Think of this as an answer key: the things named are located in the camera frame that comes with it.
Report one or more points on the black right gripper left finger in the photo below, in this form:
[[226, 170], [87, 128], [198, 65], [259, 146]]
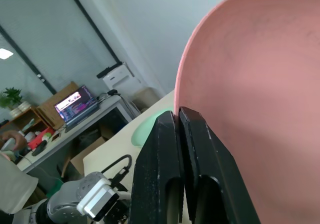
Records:
[[156, 164]]

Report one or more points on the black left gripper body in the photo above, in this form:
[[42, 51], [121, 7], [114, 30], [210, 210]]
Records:
[[118, 212]]

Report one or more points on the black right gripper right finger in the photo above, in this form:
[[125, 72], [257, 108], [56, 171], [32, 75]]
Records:
[[212, 164]]

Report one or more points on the pink plate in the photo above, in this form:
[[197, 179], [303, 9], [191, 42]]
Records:
[[257, 89]]

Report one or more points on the person's bare hand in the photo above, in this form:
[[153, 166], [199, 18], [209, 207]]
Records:
[[18, 137]]

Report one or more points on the green plate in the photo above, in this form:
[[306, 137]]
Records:
[[143, 131]]

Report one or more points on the beige waste bin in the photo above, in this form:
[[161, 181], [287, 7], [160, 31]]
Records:
[[146, 97]]

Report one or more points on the cardboard box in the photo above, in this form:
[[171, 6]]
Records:
[[87, 151]]

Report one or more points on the white office desk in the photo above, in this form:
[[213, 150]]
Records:
[[105, 107]]

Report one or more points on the white printer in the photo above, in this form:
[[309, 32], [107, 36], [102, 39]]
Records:
[[120, 79]]

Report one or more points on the open laptop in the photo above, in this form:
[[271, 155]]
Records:
[[76, 106]]

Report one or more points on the black case on desk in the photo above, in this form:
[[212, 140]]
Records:
[[39, 148]]

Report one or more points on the red box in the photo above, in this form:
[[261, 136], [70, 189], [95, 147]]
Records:
[[40, 137]]

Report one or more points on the person in beige shirt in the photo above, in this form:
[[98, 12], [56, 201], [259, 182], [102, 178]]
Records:
[[13, 181]]

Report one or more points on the wooden shelf unit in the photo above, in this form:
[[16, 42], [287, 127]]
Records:
[[53, 101]]

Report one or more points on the green potted plant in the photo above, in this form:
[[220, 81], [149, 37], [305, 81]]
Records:
[[10, 96]]

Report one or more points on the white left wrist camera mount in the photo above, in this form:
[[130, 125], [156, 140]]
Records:
[[100, 199]]

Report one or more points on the black window frame bar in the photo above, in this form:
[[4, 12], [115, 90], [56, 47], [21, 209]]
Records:
[[92, 24]]

